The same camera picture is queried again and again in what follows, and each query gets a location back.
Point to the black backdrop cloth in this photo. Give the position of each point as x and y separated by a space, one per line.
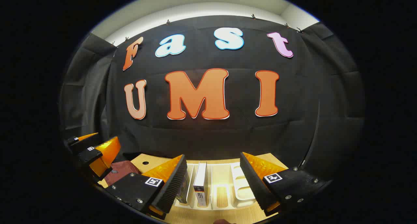
228 136

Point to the white bookshelf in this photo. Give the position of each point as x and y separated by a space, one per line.
241 185

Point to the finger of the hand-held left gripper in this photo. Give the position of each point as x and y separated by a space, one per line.
81 144
86 155

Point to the white spine book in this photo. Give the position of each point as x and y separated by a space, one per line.
200 181

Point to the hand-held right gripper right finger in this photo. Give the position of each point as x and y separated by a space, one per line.
252 181

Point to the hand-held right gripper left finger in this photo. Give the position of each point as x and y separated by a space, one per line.
174 188

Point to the maroon schoolbag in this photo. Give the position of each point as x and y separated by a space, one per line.
122 173

